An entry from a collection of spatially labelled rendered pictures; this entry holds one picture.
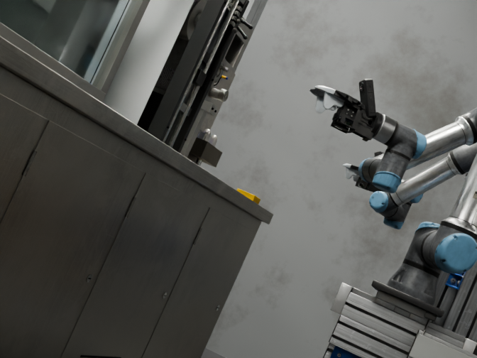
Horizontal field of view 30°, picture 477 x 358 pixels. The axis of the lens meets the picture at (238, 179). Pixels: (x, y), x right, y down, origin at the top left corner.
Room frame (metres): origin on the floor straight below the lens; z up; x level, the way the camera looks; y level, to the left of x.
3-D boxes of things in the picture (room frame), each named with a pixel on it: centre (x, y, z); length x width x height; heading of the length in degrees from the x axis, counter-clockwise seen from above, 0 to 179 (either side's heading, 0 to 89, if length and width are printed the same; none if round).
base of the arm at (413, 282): (2.71, -0.62, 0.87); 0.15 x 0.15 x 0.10
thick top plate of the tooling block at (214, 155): (3.21, 0.31, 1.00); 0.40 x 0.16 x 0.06; 69
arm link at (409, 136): (2.53, -0.39, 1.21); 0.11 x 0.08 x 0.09; 102
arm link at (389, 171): (2.54, -0.38, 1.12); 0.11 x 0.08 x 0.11; 12
